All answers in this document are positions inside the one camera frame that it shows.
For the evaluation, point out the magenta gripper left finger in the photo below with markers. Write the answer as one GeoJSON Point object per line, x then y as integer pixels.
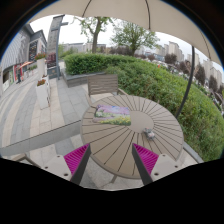
{"type": "Point", "coordinates": [70, 167]}

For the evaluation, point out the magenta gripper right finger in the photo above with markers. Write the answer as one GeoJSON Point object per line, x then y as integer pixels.
{"type": "Point", "coordinates": [152, 166]}

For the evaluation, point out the grey computer mouse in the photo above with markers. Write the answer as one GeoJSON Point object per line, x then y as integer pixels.
{"type": "Point", "coordinates": [149, 133]}

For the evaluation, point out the floral printed mouse pad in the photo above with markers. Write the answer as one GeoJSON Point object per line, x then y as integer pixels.
{"type": "Point", "coordinates": [115, 115]}

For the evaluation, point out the round slatted patio table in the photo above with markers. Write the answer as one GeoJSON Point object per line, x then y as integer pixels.
{"type": "Point", "coordinates": [111, 145]}

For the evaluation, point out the trimmed green hedge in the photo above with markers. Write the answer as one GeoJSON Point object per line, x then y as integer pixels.
{"type": "Point", "coordinates": [201, 121]}

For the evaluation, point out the white planter with flowers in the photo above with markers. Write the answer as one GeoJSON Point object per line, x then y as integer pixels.
{"type": "Point", "coordinates": [42, 94]}

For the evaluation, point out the slatted grey patio chair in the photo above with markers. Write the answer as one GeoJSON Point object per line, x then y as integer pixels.
{"type": "Point", "coordinates": [101, 84]}

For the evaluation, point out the tall dark sign pillar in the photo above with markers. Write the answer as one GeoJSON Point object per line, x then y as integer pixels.
{"type": "Point", "coordinates": [52, 47]}

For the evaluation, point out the far white flower planter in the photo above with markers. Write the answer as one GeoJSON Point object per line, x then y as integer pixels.
{"type": "Point", "coordinates": [40, 59]}

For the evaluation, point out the curved dark umbrella pole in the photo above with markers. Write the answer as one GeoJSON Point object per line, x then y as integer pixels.
{"type": "Point", "coordinates": [188, 85]}

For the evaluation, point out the beige patio umbrella canopy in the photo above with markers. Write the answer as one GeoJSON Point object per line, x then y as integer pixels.
{"type": "Point", "coordinates": [153, 15]}

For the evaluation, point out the grey bench backrest rail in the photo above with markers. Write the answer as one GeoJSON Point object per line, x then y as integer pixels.
{"type": "Point", "coordinates": [42, 140]}

